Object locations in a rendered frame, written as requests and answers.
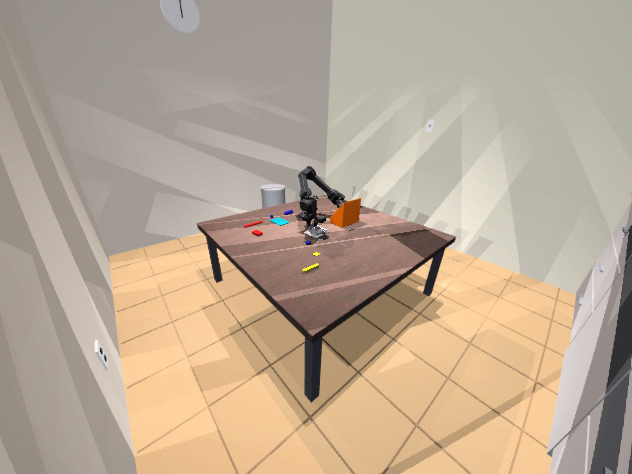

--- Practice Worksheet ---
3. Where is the teal rectangular plate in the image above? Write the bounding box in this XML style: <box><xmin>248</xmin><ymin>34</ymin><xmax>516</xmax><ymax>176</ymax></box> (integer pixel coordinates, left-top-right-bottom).
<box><xmin>270</xmin><ymin>218</ymin><xmax>290</xmax><ymax>226</ymax></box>

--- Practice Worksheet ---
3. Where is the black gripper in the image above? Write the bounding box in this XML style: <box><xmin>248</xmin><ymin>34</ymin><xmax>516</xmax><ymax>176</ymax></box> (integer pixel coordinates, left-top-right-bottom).
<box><xmin>298</xmin><ymin>207</ymin><xmax>326</xmax><ymax>228</ymax></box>

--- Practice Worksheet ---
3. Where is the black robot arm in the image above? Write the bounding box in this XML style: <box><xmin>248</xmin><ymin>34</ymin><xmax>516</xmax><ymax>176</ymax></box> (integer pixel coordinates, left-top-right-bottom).
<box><xmin>298</xmin><ymin>166</ymin><xmax>345</xmax><ymax>222</ymax></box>

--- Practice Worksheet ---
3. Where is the yellow rectangular bar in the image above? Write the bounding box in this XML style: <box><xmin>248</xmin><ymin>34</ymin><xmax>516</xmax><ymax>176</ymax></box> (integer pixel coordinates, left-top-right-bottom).
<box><xmin>302</xmin><ymin>264</ymin><xmax>319</xmax><ymax>273</ymax></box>

